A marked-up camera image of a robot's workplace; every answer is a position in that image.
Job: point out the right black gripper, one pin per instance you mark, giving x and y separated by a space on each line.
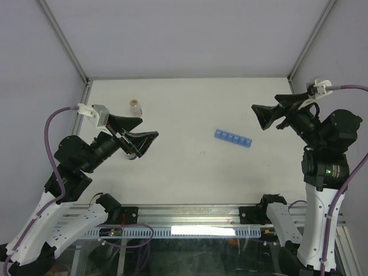
267 114

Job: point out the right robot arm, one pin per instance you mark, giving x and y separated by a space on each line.
326 176

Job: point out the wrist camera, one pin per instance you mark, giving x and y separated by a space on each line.
98 115
319 89

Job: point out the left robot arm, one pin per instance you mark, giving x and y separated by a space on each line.
36 248

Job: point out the white slotted cable duct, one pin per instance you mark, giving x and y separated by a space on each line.
174 232

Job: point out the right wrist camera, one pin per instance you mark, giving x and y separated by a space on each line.
319 89

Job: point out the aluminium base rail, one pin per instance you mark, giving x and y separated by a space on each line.
166 215

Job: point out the small clear orange-capped vial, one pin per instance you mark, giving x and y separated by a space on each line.
135 108

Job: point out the blue weekly pill organizer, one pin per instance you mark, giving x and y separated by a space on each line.
233 138

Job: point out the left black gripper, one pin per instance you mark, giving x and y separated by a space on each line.
140 142

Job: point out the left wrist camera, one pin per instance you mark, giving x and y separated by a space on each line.
98 115

